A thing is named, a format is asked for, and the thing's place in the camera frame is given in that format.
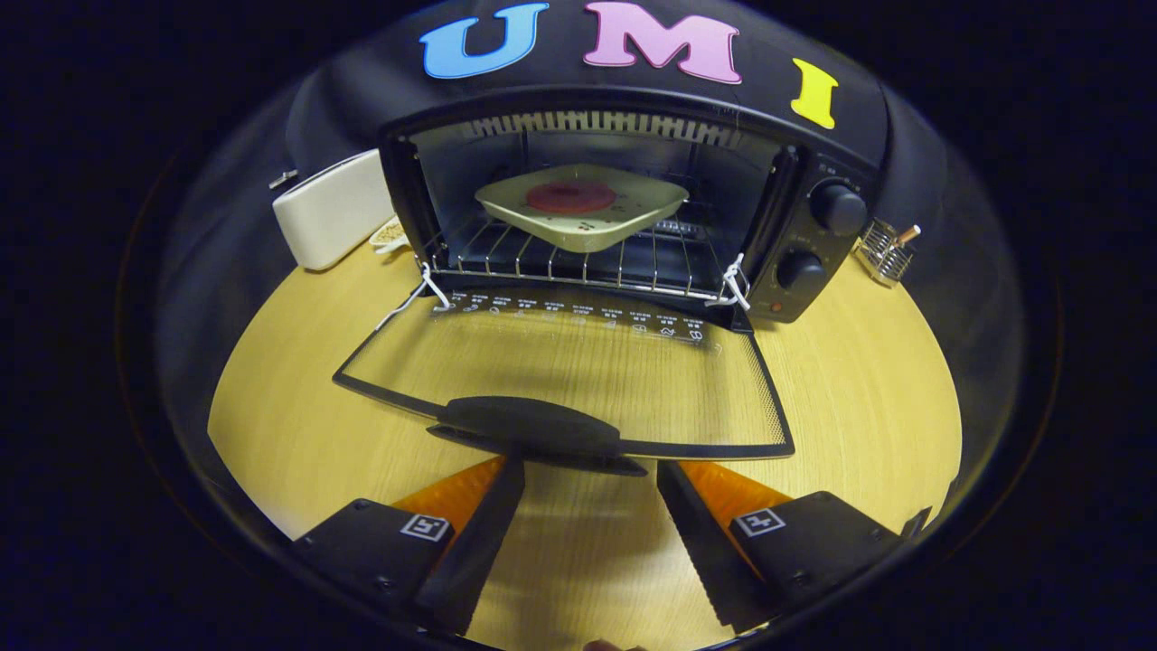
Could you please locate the white toaster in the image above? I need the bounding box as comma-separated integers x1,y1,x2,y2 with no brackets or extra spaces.
273,149,396,272

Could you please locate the black toaster oven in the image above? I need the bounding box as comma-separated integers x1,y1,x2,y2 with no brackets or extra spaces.
333,86,882,477

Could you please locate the cream square cherry-print plate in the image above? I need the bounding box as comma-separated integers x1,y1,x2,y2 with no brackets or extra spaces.
475,163,690,254

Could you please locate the pink round food slice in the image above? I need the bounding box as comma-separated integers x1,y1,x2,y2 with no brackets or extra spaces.
527,179,618,215

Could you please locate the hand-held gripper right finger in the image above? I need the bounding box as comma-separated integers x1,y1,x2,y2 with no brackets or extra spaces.
656,459,907,634

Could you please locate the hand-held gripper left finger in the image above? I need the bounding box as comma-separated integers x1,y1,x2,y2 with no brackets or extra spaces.
289,452,527,637

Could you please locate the metal wire holder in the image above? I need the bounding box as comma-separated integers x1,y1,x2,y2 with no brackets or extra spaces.
854,219,916,288

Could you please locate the cream speckled small object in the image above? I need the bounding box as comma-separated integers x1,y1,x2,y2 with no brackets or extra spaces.
369,215,409,256

